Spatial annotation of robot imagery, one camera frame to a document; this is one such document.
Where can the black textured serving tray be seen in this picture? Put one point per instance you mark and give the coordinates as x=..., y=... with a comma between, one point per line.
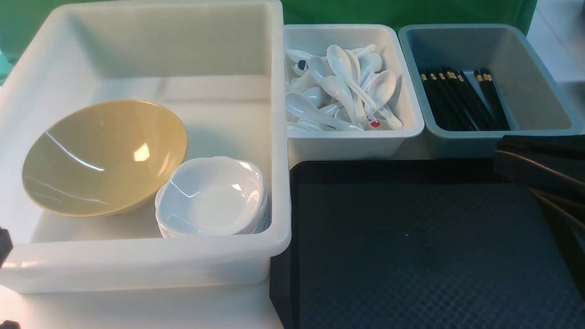
x=422, y=244

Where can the white square side dish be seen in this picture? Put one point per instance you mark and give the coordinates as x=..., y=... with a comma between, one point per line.
x=197, y=174

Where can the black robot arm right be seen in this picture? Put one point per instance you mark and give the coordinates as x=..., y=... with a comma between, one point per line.
x=544, y=164

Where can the green backdrop cloth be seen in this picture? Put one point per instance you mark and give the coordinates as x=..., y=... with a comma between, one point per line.
x=21, y=19

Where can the large white plastic tub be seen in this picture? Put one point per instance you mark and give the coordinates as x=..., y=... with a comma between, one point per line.
x=219, y=66

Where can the yellow noodle bowl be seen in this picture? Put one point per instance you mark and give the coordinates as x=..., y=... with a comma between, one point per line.
x=105, y=159

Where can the bundle of black chopsticks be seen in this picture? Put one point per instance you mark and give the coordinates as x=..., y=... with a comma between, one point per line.
x=459, y=103

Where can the stack of white dishes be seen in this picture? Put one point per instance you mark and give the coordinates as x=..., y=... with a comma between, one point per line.
x=213, y=211

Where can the pile of white spoons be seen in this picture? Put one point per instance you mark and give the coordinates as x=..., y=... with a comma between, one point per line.
x=348, y=96

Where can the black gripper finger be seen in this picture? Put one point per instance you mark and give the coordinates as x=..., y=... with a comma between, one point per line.
x=6, y=245

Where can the small white plastic bin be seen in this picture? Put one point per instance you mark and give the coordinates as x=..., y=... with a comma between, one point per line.
x=382, y=143

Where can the grey-blue plastic bin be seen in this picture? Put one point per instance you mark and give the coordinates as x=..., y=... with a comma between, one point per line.
x=532, y=100

